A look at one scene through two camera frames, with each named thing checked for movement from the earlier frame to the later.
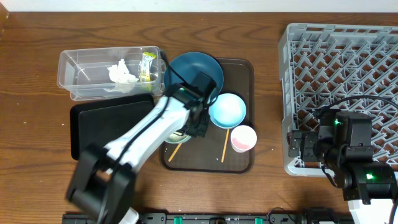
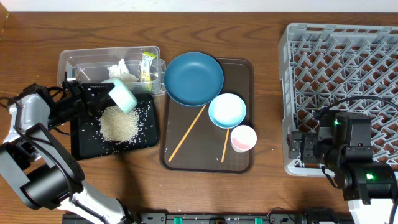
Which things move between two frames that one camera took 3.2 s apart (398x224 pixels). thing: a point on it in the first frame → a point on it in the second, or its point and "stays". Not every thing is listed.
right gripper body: [310, 138] stays
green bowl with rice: [176, 139] → [122, 95]
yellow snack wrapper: [144, 69] stays
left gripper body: [198, 127] → [69, 109]
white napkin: [120, 73] stays
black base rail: [220, 218] stays
